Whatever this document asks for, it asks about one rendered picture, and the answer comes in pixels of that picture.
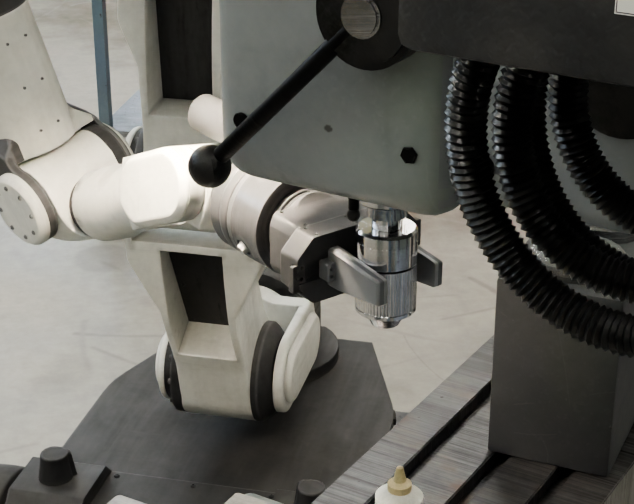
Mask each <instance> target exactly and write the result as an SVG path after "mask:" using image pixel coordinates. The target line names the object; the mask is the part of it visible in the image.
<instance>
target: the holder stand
mask: <svg viewBox="0 0 634 504"><path fill-rule="evenodd" d="M585 226H589V227H590V231H594V232H595V234H594V236H599V237H600V240H605V244H610V247H611V248H614V247H615V248H616V252H617V251H621V252H622V255H624V254H627V256H628V258H629V257H633V258H634V235H630V234H628V233H623V232H618V231H614V230H609V229H604V228H600V227H595V226H591V225H586V224H585ZM526 244H528V247H527V249H532V255H537V260H541V264H542V265H546V268H547V270H548V271H550V270H552V275H557V280H563V285H566V284H568V286H569V289H573V288H574V291H575V293H578V292H580V295H581V297H582V296H586V297H587V300H590V299H592V300H593V303H597V302H599V305H600V307H601V306H603V305H605V306H606V309H609V308H612V310H613V311H615V310H617V309H618V311H619V313H621V312H625V313H626V315H627V314H629V313H631V314H632V315H633V316H634V303H633V304H632V305H631V304H630V303H629V302H628V301H627V300H626V301H625V302H621V301H620V300H619V299H618V298H617V299H615V300H613V299H612V298H611V297H610V295H609V296H606V297H604V296H603V294H602V293H601V292H599V293H595V291H594V290H593V288H591V289H587V288H586V286H585V284H582V285H579V283H578V281H577V279H576V280H571V278H570V275H564V273H563V270H562V269H557V268H556V265H555V264H550V262H549V258H546V257H543V253H542V252H541V251H537V245H534V244H531V238H529V239H528V241H527V242H526ZM633 423H634V357H632V358H629V357H628V356H627V354H626V355H624V356H622V357H621V356H620V354H619V353H618V352H617V353H615V354H614V355H613V354H612V353H611V351H610V350H608V351H606V352H604V351H603V349H602V348H598V349H596V348H595V346H594V345H593V344H592V345H589V346H588V345H587V343H586V341H583V342H580V341H579V339H578V337H576V338H572V337H571V334H570V333H567V334H564V332H563V329H556V326H555V324H549V322H548V319H542V318H541V314H535V312H534V308H528V304H527V302H522V301H521V296H515V290H509V284H506V283H503V277H499V278H498V279H497V290H496V308H495V325H494V343H493V361H492V379H491V397H490V415H489V433H488V450H490V451H493V452H497V453H502V454H506V455H511V456H515V457H519V458H524V459H528V460H533V461H537V462H541V463H546V464H550V465H554V466H559V467H563V468H568V469H572V470H576V471H581V472H585V473H590V474H594V475H598V476H603V477H607V476H608V475H609V473H610V471H611V469H612V467H613V465H614V463H615V461H616V458H617V456H618V454H619V452H620V450H621V448H622V446H623V444H624V442H625V440H626V438H627V436H628V434H629V432H630V429H631V427H632V425H633Z"/></svg>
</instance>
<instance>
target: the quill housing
mask: <svg viewBox="0 0 634 504"><path fill-rule="evenodd" d="M219 8H220V44H221V79H222V115H223V140H224V139H225V138H226V137H227V136H228V135H229V134H230V133H232V132H233V131H234V130H235V129H236V128H237V127H238V126H239V125H240V124H241V123H242V122H243V121H244V120H245V119H246V118H247V117H248V116H249V115H250V114H251V113H252V112H253V111H254V110H255V109H256V108H257V107H258V106H259V105H260V104H261V103H262V102H263V101H264V100H265V99H266V98H267V97H268V96H269V95H270V94H271V93H272V92H273V91H274V90H275V89H276V88H277V87H278V86H279V85H280V84H281V83H282V82H283V81H284V80H285V79H286V78H287V77H288V76H289V75H290V74H291V73H292V72H294V71H295V70H296V69H297V68H298V67H299V66H300V65H301V64H302V63H303V62H304V61H305V60H306V59H307V58H308V57H309V56H310V55H311V54H312V53H313V52H314V51H315V50H316V49H317V48H318V47H319V46H320V45H321V44H322V43H323V42H324V41H325V40H324V38H323V36H322V34H321V31H320V29H319V25H318V22H317V16H316V0H219ZM452 70H453V57H447V56H441V55H435V54H429V53H423V52H417V51H416V52H415V53H414V54H413V55H411V56H409V57H407V58H406V59H404V60H402V61H400V62H398V63H396V64H394V65H392V66H390V67H388V68H385V69H382V70H376V71H368V70H362V69H358V68H355V67H353V66H351V65H349V64H347V63H345V62H344V61H343V60H341V59H340V58H339V57H338V56H336V57H335V58H334V59H333V60H332V61H331V62H330V63H329V64H328V65H327V66H326V67H325V68H324V69H323V70H322V71H321V72H320V73H319V74H318V75H316V76H315V77H314V78H313V79H312V80H311V81H310V82H309V83H308V84H307V85H306V86H305V87H304V88H303V89H302V90H301V91H300V92H299V93H298V94H297V95H296V96H295V97H294V98H293V99H292V100H291V101H290V102H288V103H287V104H286V105H285V106H284V107H283V108H282V109H281V110H280V111H279V112H278V113H277V114H276V115H275V116H274V117H273V118H272V119H271V120H270V121H269V122H268V123H267V124H266V125H265V126H264V127H263V128H262V129H261V130H259V131H258V132H257V133H256V134H255V135H254V136H253V137H252V138H251V139H250V140H249V141H248V142H247V143H246V144H245V145H244V146H243V147H242V148H241V149H240V150H239V151H238V152H237V153H236V154H235V155H234V156H233V157H231V158H230V159H231V162H232V163H233V164H234V165H235V166H236V167H237V168H238V169H239V170H240V171H242V172H244V173H246V174H249V175H251V176H255V177H258V178H263V179H267V180H272V181H276V182H280V183H285V184H289V185H294V186H298V187H303V188H307V189H311V190H316V191H320V192H325V193H329V194H333V195H338V196H342V197H347V198H351V199H356V200H360V201H364V202H369V203H373V204H378V205H382V206H386V207H391V208H395V209H400V210H404V211H409V212H413V213H417V214H422V215H433V216H437V215H440V214H443V213H446V212H449V211H452V210H454V209H455V208H456V207H458V206H459V205H460V204H459V203H458V202H456V201H457V199H458V196H456V195H455V194H454V192H455V190H456V189H455V188H454V187H452V182H451V180H450V178H449V177H450V175H449V170H448V168H449V164H448V163H447V162H446V161H447V160H448V158H449V157H448V156H447V155H446V154H445V153H446V151H447V150H448V148H446V147H445V146H444V145H445V143H446V142H447V140H446V139H445V138H444V136H445V134H446V133H447V132H446V131H445V130H444V127H445V126H446V123H445V122H444V119H445V117H446V116H447V115H446V114H445V113H444V111H445V110H446V108H447V106H446V105H445V103H446V101H447V100H448V98H447V96H446V95H447V94H448V92H449V89H448V86H449V85H450V83H451V81H450V80H449V79H450V78H451V76H452V74H453V73H452V72H451V71H452Z"/></svg>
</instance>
